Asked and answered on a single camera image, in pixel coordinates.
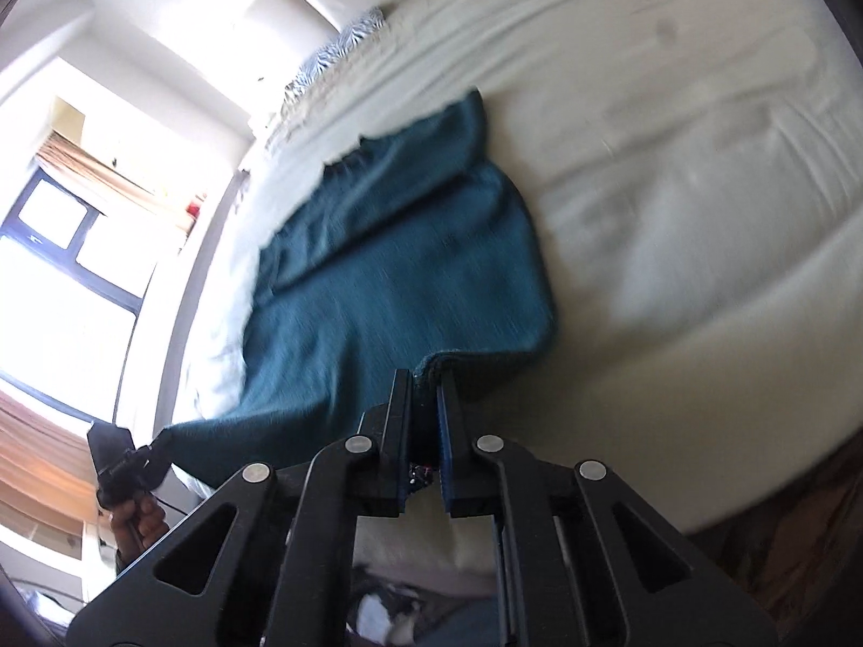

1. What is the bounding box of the dark teal knit sweater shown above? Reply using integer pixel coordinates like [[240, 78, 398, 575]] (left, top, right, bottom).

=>
[[162, 91, 557, 486]]

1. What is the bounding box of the person's left hand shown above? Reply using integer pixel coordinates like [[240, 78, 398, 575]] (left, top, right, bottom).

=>
[[111, 494, 168, 562]]

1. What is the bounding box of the white bed sheet mattress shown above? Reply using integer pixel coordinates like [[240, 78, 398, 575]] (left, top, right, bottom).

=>
[[162, 0, 861, 532]]

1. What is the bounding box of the zebra print pillow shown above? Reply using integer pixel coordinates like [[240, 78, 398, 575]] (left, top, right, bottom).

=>
[[282, 8, 386, 105]]

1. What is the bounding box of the window with dark frame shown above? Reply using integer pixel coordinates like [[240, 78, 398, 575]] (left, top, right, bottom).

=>
[[2, 168, 152, 422]]

